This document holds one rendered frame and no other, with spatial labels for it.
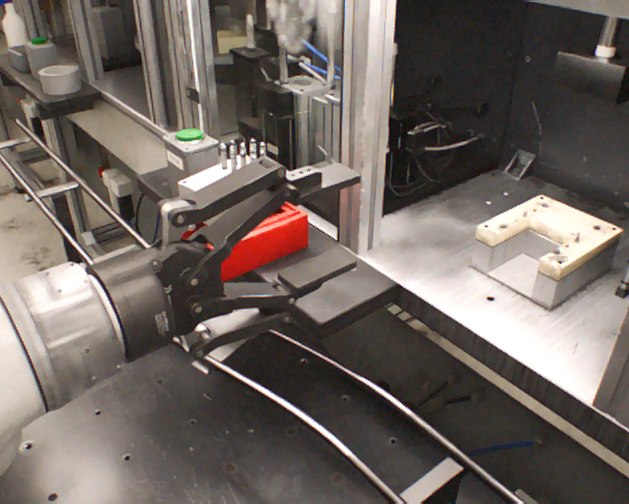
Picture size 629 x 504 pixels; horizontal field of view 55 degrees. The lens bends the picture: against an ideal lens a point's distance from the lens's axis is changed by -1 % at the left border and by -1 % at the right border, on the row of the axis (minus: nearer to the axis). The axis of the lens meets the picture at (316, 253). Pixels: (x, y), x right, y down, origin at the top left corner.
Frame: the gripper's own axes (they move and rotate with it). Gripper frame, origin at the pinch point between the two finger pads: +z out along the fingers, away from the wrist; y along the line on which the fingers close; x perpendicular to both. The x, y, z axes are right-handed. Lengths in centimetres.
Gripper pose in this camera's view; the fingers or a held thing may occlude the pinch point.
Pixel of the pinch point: (325, 225)
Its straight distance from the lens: 53.1
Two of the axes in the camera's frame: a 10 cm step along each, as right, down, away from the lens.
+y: 0.0, -8.4, -5.5
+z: 7.8, -3.4, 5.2
